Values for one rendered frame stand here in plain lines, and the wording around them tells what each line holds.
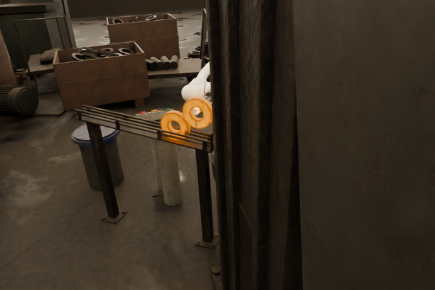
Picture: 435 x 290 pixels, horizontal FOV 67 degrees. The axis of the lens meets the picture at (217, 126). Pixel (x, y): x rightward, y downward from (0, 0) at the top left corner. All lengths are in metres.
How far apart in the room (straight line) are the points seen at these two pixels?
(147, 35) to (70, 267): 3.85
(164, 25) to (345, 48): 4.91
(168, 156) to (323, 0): 1.70
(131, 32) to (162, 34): 0.46
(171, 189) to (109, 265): 0.57
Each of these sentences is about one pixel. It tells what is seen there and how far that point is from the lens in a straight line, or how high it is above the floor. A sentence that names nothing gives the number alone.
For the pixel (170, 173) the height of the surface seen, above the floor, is 0.26.
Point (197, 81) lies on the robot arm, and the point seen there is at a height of 0.84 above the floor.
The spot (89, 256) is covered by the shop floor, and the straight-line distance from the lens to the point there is 2.10.
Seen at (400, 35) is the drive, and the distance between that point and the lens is 0.36.
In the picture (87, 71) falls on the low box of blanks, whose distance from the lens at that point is 3.72.
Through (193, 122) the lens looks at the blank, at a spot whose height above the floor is 0.76.
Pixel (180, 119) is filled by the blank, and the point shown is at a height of 0.76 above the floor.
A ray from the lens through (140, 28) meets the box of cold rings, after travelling 5.24.
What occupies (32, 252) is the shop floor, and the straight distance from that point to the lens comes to 2.27.
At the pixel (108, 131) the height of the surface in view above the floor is 0.43.
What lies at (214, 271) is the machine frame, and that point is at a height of 0.09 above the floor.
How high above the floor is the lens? 1.42
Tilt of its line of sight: 26 degrees down
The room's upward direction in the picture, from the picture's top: 3 degrees counter-clockwise
